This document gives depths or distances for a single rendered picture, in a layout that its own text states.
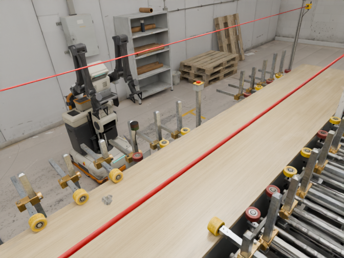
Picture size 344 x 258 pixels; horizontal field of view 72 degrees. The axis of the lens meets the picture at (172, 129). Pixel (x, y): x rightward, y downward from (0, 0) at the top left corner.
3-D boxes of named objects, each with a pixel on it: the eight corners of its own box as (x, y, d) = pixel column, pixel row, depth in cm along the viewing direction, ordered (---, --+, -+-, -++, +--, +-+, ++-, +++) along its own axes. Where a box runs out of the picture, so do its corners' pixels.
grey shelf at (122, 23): (127, 98, 491) (112, 16, 409) (159, 85, 541) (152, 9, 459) (140, 104, 462) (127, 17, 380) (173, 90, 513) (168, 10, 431)
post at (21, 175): (45, 227, 159) (16, 173, 133) (50, 223, 161) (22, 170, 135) (47, 230, 156) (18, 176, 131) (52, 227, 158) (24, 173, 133)
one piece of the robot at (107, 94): (91, 113, 248) (86, 94, 237) (112, 104, 265) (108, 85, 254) (100, 117, 239) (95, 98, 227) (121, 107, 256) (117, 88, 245)
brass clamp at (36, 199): (18, 207, 142) (14, 201, 140) (41, 194, 150) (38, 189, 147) (21, 213, 138) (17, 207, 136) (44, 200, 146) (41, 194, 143)
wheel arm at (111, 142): (109, 144, 211) (108, 140, 208) (112, 142, 213) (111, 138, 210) (138, 166, 183) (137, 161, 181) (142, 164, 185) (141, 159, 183)
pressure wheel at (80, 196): (74, 189, 142) (86, 187, 148) (70, 200, 143) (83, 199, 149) (78, 194, 138) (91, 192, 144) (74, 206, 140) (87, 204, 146)
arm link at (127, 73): (124, 34, 221) (114, 36, 215) (128, 35, 218) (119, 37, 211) (130, 78, 245) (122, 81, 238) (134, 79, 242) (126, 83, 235)
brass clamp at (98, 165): (93, 166, 170) (92, 160, 168) (110, 157, 178) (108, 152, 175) (98, 170, 167) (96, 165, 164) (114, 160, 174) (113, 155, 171)
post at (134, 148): (135, 170, 201) (127, 121, 175) (138, 168, 203) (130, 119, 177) (138, 172, 198) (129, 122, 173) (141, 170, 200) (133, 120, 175)
